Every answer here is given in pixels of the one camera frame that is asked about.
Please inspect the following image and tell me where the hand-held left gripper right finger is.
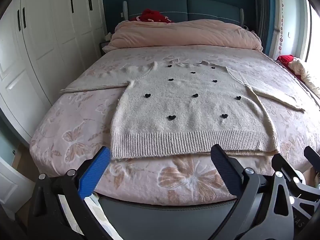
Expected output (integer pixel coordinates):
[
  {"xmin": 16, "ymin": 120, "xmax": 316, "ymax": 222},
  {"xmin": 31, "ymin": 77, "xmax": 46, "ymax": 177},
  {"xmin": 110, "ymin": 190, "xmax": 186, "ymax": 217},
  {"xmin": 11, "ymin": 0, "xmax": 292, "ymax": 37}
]
[{"xmin": 211, "ymin": 144, "xmax": 296, "ymax": 240}]

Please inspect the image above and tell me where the white door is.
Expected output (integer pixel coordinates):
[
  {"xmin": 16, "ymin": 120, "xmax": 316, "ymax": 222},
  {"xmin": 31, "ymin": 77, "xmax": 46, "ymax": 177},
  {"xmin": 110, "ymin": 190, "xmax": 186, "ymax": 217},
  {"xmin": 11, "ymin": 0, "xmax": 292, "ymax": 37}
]
[{"xmin": 0, "ymin": 155, "xmax": 34, "ymax": 219}]

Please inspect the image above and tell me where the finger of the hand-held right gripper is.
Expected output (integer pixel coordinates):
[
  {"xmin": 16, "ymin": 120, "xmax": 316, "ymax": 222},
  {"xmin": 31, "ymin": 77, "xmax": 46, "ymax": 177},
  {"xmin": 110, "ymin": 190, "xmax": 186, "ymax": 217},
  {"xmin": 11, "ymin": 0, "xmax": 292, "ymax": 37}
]
[
  {"xmin": 272, "ymin": 154, "xmax": 304, "ymax": 184},
  {"xmin": 304, "ymin": 146, "xmax": 320, "ymax": 167}
]

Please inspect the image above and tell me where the window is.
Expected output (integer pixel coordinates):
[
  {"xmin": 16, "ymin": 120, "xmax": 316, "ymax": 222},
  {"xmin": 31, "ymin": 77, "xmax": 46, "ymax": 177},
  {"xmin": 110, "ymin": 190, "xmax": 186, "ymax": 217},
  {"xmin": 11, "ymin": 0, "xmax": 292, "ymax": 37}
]
[{"xmin": 304, "ymin": 0, "xmax": 320, "ymax": 63}]

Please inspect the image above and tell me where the pink duvet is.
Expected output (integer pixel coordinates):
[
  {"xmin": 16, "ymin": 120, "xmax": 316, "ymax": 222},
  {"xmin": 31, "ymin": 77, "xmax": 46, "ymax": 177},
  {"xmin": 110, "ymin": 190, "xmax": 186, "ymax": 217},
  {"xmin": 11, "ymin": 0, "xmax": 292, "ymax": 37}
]
[{"xmin": 102, "ymin": 19, "xmax": 263, "ymax": 53}]

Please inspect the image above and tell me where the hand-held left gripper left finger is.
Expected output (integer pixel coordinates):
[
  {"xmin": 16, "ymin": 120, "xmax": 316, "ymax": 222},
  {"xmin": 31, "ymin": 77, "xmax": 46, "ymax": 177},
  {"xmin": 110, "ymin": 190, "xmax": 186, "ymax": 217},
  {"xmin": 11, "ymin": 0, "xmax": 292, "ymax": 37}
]
[{"xmin": 27, "ymin": 146, "xmax": 113, "ymax": 240}]

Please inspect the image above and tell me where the dark nightstand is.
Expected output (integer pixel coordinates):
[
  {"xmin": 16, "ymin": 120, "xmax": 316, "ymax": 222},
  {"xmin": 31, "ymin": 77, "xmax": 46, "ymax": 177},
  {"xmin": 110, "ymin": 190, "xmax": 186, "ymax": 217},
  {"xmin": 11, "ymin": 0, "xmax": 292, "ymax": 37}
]
[{"xmin": 99, "ymin": 41, "xmax": 112, "ymax": 55}]

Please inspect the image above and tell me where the white wardrobe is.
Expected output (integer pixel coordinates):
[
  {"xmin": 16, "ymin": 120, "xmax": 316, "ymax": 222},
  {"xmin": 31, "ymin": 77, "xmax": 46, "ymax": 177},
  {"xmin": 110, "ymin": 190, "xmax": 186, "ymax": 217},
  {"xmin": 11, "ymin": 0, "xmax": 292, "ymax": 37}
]
[{"xmin": 0, "ymin": 0, "xmax": 108, "ymax": 140}]

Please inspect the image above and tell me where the red cloth with white print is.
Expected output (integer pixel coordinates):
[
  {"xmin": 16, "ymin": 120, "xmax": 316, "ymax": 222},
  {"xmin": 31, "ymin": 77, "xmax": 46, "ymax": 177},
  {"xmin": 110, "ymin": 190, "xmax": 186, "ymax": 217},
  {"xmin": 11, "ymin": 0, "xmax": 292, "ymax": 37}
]
[{"xmin": 136, "ymin": 9, "xmax": 175, "ymax": 23}]

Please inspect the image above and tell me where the red white bead string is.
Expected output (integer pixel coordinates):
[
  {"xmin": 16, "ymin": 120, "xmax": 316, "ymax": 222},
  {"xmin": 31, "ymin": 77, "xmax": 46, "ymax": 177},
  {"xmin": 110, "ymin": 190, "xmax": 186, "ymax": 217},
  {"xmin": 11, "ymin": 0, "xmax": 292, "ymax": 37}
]
[{"xmin": 279, "ymin": 0, "xmax": 285, "ymax": 55}]

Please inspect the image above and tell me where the cream crumpled cloth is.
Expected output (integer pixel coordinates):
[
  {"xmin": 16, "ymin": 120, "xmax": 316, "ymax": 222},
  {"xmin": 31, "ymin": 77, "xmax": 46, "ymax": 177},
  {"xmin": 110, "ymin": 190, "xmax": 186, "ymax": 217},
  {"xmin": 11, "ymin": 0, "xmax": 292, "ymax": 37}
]
[{"xmin": 287, "ymin": 57, "xmax": 320, "ymax": 95}]

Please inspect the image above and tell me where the plain red cloth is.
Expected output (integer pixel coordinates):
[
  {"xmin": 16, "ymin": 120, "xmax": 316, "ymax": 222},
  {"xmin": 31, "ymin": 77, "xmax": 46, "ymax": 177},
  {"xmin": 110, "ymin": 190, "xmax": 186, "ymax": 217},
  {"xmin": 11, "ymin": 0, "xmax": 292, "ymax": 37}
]
[{"xmin": 276, "ymin": 54, "xmax": 295, "ymax": 75}]

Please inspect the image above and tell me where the blue upholstered headboard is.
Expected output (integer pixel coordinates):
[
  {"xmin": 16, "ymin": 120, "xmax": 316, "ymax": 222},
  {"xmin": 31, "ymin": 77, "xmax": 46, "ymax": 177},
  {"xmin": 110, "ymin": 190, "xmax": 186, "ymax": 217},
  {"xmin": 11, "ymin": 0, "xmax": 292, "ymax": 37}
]
[{"xmin": 121, "ymin": 0, "xmax": 244, "ymax": 28}]

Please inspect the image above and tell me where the beige sweater with black hearts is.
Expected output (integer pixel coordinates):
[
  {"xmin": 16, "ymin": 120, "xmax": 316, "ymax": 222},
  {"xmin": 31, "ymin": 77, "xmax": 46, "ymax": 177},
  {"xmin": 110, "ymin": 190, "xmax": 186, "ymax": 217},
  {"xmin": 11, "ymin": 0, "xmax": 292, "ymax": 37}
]
[{"xmin": 60, "ymin": 59, "xmax": 306, "ymax": 160}]

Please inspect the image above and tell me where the grey curtain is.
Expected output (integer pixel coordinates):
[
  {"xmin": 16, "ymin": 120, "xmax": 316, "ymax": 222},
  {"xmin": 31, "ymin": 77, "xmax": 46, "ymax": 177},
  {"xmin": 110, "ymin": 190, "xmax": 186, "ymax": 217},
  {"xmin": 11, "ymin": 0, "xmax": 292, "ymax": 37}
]
[{"xmin": 252, "ymin": 0, "xmax": 283, "ymax": 55}]

